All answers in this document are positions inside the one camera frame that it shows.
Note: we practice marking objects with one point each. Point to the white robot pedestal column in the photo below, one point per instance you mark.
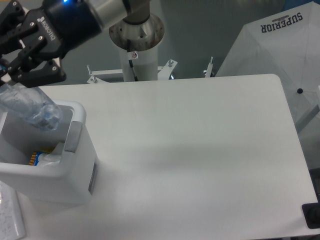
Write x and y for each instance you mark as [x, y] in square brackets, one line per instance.
[138, 48]

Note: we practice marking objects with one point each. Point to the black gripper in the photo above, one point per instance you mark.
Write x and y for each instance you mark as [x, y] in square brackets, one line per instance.
[44, 36]

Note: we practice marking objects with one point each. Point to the clear plastic wrapper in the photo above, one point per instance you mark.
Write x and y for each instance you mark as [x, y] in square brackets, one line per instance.
[56, 155]

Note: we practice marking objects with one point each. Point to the black device at edge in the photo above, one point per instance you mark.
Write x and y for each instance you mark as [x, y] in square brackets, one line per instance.
[311, 213]

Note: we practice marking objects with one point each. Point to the white trash can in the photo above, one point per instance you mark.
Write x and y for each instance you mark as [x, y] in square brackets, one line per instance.
[56, 166]

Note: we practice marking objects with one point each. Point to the crushed clear plastic bottle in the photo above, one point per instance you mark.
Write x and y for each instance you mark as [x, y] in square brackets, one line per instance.
[31, 105]

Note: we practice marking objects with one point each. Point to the white Superior umbrella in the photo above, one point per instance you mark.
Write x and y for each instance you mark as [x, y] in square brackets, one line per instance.
[286, 44]

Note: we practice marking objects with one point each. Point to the blue yellow snack package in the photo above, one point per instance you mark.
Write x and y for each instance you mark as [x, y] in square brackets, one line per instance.
[38, 158]

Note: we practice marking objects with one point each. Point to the white paper notebook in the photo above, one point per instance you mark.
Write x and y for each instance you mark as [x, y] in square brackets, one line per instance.
[11, 220]

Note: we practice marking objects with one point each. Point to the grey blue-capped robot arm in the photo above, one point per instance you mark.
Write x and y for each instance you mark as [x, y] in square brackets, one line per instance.
[109, 13]

